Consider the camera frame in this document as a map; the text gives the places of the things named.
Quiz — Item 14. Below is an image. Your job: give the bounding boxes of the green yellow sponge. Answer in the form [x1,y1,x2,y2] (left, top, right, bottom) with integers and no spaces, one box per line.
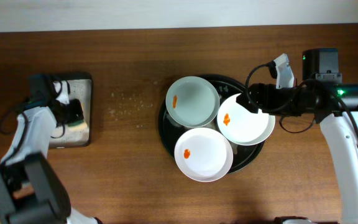
[67,119,88,131]

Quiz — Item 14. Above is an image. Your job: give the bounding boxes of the black rectangular soap tray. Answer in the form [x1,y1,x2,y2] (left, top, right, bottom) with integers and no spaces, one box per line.
[49,72,93,148]

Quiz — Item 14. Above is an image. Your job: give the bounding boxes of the grey-green plate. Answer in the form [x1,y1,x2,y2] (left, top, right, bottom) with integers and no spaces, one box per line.
[165,76,220,128]

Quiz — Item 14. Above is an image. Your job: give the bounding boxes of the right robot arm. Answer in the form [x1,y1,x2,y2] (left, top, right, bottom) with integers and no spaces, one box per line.
[236,48,358,223]

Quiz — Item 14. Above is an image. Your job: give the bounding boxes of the pink-white plate front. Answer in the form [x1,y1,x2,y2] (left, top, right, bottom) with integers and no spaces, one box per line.
[174,128,234,182]

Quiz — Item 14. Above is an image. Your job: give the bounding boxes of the white plate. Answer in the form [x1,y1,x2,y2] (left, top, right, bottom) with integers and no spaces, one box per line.
[216,93,275,146]

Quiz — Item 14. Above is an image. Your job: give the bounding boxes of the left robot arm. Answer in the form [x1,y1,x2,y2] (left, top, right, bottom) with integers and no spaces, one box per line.
[0,99,100,223]

